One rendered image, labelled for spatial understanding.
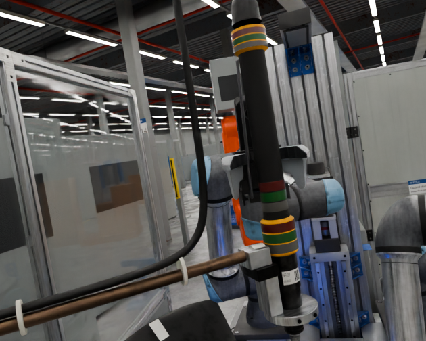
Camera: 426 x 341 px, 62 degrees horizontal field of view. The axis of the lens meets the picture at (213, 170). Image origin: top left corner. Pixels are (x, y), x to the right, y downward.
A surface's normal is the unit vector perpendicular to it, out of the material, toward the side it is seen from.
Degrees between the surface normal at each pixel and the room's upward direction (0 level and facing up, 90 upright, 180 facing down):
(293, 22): 90
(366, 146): 90
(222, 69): 90
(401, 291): 67
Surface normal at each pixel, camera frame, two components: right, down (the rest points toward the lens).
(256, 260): 0.39, -0.01
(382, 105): -0.19, 0.08
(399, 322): -0.72, -0.22
